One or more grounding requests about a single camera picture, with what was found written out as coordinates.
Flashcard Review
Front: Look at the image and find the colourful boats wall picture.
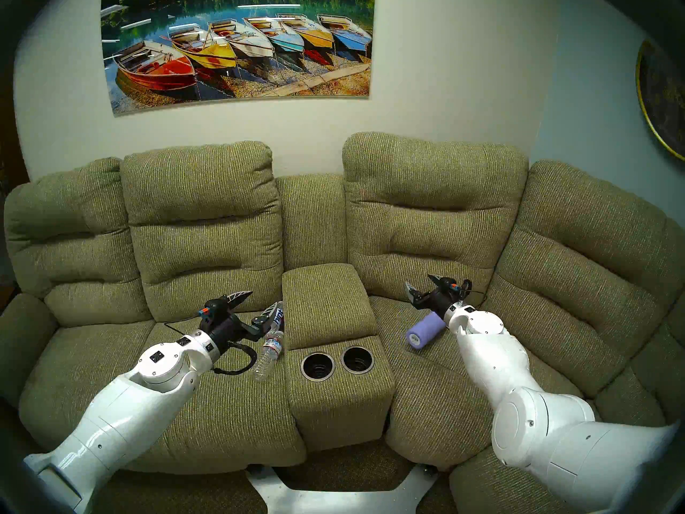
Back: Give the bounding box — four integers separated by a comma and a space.
101, 0, 376, 117

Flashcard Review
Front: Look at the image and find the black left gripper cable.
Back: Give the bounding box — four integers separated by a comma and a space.
163, 320, 257, 375

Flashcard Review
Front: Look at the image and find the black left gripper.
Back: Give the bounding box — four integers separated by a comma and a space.
197, 290, 278, 354

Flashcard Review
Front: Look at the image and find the olive green sofa console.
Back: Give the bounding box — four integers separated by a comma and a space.
281, 263, 397, 453

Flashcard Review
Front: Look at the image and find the purple metal bottle black cap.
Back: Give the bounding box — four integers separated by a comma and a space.
405, 311, 447, 350

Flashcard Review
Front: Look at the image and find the clear bottle white red label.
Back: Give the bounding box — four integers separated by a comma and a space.
250, 331, 284, 382

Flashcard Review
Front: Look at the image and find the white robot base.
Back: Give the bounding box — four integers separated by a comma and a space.
246, 464, 438, 514

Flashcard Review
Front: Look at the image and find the round gold-rimmed wall decor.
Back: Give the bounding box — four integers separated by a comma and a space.
635, 39, 685, 162

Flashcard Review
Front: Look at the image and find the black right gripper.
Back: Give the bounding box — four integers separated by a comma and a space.
405, 274, 473, 322

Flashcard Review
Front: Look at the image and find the olive green fabric sofa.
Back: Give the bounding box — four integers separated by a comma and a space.
0, 132, 685, 514

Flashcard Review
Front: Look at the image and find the silver-rimmed black cup holder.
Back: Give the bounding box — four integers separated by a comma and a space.
341, 346, 375, 375
300, 351, 336, 382

